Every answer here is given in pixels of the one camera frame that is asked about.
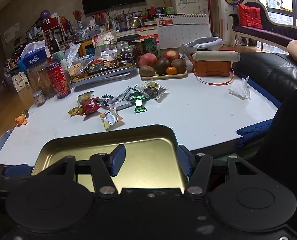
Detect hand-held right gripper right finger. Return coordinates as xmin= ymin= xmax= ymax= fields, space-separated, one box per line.
xmin=176 ymin=144 xmax=266 ymax=197

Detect empty glass jar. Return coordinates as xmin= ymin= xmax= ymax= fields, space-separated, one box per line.
xmin=116 ymin=41 xmax=132 ymax=57

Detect tangerine peel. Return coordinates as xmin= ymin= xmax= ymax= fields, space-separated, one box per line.
xmin=15 ymin=110 xmax=30 ymax=126

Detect desk calendar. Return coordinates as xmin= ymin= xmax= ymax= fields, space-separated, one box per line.
xmin=155 ymin=14 xmax=212 ymax=50

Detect tan biscuit clear packet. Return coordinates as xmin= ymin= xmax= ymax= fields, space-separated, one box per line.
xmin=77 ymin=92 xmax=94 ymax=105

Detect dark blue snack packet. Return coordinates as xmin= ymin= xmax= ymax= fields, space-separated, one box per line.
xmin=98 ymin=94 xmax=115 ymax=108

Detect white shopping bag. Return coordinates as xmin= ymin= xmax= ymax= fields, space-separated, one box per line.
xmin=12 ymin=71 xmax=30 ymax=93

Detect panda-printed jar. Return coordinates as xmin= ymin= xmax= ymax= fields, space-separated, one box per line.
xmin=131 ymin=40 xmax=144 ymax=60

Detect white crumpled tissue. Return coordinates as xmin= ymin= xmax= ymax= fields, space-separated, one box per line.
xmin=228 ymin=77 xmax=251 ymax=100

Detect wall paper sheets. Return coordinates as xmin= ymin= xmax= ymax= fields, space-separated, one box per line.
xmin=4 ymin=22 xmax=20 ymax=43

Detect red dried flowers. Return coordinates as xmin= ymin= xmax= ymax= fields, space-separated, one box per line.
xmin=72 ymin=10 xmax=84 ymax=22

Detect clear plastic bag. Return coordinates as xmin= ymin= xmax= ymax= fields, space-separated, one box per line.
xmin=65 ymin=42 xmax=81 ymax=67

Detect black cracker packet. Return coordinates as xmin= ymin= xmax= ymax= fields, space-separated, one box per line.
xmin=88 ymin=61 xmax=119 ymax=75

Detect silver foil snack packet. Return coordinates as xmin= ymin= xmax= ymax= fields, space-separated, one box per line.
xmin=99 ymin=107 xmax=124 ymax=130

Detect small red apple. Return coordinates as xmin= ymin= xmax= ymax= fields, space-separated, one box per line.
xmin=162 ymin=50 xmax=180 ymax=64

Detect yellow wooden stool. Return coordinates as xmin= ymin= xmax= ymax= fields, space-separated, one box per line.
xmin=80 ymin=42 xmax=94 ymax=55

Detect green-edged white snack packet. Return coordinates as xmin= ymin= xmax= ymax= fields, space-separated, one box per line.
xmin=124 ymin=85 xmax=140 ymax=99

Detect orange box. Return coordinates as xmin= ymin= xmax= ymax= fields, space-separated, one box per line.
xmin=193 ymin=59 xmax=232 ymax=78

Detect pale green thermos cup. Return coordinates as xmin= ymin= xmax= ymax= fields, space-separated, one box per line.
xmin=52 ymin=51 xmax=68 ymax=67

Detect white roll cushion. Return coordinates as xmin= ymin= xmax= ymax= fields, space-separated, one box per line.
xmin=191 ymin=50 xmax=240 ymax=62

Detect blue tissue box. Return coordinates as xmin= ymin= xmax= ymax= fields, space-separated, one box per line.
xmin=17 ymin=40 xmax=51 ymax=70

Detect black leather sofa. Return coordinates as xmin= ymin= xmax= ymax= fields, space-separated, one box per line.
xmin=232 ymin=51 xmax=297 ymax=98

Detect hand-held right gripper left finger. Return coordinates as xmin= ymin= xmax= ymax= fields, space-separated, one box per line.
xmin=34 ymin=144 xmax=126 ymax=196

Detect purple foil candy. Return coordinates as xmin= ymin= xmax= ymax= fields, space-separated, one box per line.
xmin=120 ymin=52 xmax=133 ymax=63

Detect cluttered storage shelf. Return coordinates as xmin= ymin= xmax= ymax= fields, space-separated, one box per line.
xmin=26 ymin=15 xmax=75 ymax=53

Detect red biscuit can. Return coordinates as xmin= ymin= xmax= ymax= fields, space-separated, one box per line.
xmin=46 ymin=61 xmax=72 ymax=99

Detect gold foil candy packet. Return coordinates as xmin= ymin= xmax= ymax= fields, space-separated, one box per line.
xmin=68 ymin=106 xmax=85 ymax=117

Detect large clear jar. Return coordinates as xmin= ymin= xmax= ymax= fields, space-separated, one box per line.
xmin=29 ymin=66 xmax=56 ymax=99

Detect white snack packet pink print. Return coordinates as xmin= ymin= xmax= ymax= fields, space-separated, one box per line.
xmin=109 ymin=97 xmax=133 ymax=110

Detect black round stool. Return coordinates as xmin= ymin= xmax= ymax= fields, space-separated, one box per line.
xmin=116 ymin=34 xmax=142 ymax=43

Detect red snack packet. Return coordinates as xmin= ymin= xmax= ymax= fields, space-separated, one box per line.
xmin=82 ymin=97 xmax=100 ymax=116

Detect red pole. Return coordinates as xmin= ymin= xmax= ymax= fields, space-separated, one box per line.
xmin=205 ymin=0 xmax=214 ymax=37

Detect gold tin tray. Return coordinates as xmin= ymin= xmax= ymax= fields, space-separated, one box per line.
xmin=31 ymin=124 xmax=189 ymax=193

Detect orange cable loop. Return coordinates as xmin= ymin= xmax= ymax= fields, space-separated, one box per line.
xmin=194 ymin=70 xmax=235 ymax=85

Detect clear packet dark dried fruit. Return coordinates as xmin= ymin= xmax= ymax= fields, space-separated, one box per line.
xmin=140 ymin=79 xmax=169 ymax=103

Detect white tray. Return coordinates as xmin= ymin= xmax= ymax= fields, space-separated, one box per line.
xmin=71 ymin=67 xmax=131 ymax=87

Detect small glass jar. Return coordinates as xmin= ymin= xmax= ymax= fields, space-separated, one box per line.
xmin=33 ymin=90 xmax=46 ymax=106

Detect green foil candy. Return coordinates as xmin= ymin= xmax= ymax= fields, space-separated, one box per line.
xmin=131 ymin=92 xmax=150 ymax=114

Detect gold snack-filled tray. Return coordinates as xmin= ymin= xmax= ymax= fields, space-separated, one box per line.
xmin=71 ymin=61 xmax=136 ymax=83

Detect tan paper pastry packet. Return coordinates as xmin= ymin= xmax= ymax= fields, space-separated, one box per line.
xmin=70 ymin=64 xmax=83 ymax=78

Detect dark ornate chaise lounge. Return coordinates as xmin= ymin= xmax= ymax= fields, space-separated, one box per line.
xmin=230 ymin=0 xmax=297 ymax=48

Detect white neck massager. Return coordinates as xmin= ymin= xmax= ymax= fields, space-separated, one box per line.
xmin=180 ymin=37 xmax=224 ymax=55

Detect blue white porcelain vase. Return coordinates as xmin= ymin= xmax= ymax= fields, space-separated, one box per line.
xmin=75 ymin=20 xmax=90 ymax=40

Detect green beverage can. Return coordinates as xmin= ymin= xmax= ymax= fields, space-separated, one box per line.
xmin=142 ymin=36 xmax=159 ymax=59

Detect large red apple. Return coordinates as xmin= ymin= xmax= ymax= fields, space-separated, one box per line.
xmin=139 ymin=53 xmax=158 ymax=68

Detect red cushion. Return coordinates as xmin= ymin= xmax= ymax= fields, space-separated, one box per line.
xmin=238 ymin=4 xmax=262 ymax=30

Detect steel bowl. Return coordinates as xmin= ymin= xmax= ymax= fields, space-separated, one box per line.
xmin=128 ymin=17 xmax=141 ymax=28

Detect blue table edge guard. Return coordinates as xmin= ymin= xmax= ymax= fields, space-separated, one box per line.
xmin=236 ymin=74 xmax=282 ymax=149

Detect white television console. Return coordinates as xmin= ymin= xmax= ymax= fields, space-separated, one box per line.
xmin=114 ymin=25 xmax=161 ymax=40

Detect yellow fruit tray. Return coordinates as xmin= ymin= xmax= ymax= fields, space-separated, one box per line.
xmin=139 ymin=69 xmax=188 ymax=81

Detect tree-printed snack bag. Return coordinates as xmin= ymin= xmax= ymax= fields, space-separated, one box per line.
xmin=92 ymin=29 xmax=118 ymax=55

